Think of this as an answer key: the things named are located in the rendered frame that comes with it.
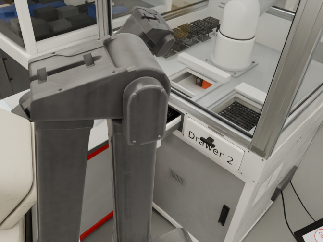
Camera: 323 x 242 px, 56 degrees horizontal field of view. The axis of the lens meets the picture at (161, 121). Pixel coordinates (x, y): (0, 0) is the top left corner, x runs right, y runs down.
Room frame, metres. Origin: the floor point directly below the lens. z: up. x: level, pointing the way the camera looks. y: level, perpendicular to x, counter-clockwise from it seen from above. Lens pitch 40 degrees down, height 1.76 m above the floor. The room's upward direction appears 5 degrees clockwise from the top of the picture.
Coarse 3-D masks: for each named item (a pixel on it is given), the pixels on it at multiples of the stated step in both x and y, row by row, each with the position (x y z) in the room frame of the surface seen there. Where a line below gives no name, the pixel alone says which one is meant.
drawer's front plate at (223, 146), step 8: (192, 120) 1.03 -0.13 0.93; (192, 128) 1.01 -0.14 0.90; (200, 128) 0.99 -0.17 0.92; (184, 136) 1.04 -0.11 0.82; (192, 136) 1.01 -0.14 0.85; (200, 136) 0.98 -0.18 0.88; (208, 136) 0.96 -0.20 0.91; (216, 136) 0.94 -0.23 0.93; (216, 144) 0.93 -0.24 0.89; (224, 144) 0.91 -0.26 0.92; (232, 144) 0.90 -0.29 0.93; (208, 152) 0.95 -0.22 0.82; (224, 152) 0.90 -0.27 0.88; (232, 152) 0.88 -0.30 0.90; (240, 152) 0.86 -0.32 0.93; (224, 160) 0.89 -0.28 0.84; (240, 160) 0.86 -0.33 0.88; (232, 168) 0.87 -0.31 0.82
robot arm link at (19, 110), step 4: (28, 100) 0.62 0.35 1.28; (20, 104) 0.61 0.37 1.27; (24, 104) 0.62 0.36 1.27; (28, 104) 0.62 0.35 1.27; (16, 108) 0.61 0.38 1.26; (20, 108) 0.60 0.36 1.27; (24, 108) 0.61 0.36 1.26; (28, 108) 0.61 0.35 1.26; (12, 112) 0.60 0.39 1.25; (16, 112) 0.60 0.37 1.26; (20, 112) 0.60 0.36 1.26; (24, 112) 0.59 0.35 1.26; (28, 112) 0.60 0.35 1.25; (24, 116) 0.59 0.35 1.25; (28, 116) 0.60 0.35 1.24; (28, 120) 0.58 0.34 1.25
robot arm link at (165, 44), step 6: (168, 36) 0.75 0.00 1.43; (150, 42) 0.78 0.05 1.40; (162, 42) 0.74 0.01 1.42; (168, 42) 0.74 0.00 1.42; (150, 48) 0.76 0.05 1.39; (156, 48) 0.75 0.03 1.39; (162, 48) 0.74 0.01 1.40; (168, 48) 0.76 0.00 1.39; (156, 54) 0.75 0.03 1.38; (162, 54) 0.76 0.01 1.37
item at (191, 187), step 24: (168, 144) 1.13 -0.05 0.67; (192, 144) 1.03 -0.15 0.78; (168, 168) 1.12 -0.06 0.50; (192, 168) 1.02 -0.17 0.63; (216, 168) 0.94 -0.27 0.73; (288, 168) 1.26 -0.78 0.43; (168, 192) 1.11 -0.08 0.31; (192, 192) 1.01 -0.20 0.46; (216, 192) 0.92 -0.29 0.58; (240, 192) 0.85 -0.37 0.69; (264, 192) 1.01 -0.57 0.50; (168, 216) 1.09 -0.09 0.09; (192, 216) 0.99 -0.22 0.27; (216, 216) 0.90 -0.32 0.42; (240, 216) 0.82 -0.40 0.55; (192, 240) 0.95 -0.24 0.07; (216, 240) 0.87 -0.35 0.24; (240, 240) 0.97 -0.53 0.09
